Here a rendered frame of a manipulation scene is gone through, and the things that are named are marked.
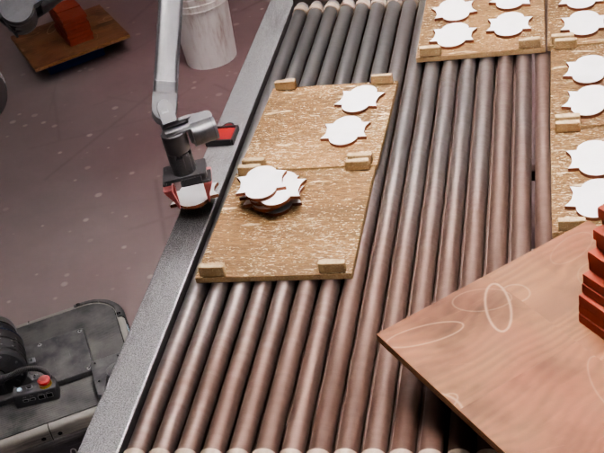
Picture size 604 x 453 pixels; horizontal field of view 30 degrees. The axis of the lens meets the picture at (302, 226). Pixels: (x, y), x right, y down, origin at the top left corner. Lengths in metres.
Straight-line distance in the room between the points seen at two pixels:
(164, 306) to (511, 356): 0.82
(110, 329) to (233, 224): 1.05
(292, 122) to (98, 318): 1.04
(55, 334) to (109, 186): 1.25
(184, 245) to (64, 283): 1.68
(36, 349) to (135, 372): 1.28
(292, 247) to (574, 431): 0.88
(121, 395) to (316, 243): 0.55
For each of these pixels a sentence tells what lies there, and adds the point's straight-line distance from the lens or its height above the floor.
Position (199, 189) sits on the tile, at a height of 0.95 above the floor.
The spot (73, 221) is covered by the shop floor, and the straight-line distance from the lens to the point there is 4.57.
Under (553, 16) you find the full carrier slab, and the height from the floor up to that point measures 0.94.
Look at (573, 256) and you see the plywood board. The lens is 2.16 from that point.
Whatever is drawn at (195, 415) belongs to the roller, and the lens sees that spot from 2.15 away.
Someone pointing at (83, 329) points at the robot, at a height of 0.26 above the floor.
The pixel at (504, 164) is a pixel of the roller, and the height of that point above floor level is 0.92.
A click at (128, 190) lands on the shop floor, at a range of 4.65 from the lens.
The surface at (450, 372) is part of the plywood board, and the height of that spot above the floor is 1.04.
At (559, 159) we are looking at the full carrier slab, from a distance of 2.63.
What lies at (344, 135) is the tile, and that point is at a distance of 2.80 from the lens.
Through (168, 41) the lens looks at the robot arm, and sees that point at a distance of 2.59.
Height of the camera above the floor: 2.37
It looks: 35 degrees down
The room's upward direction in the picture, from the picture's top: 12 degrees counter-clockwise
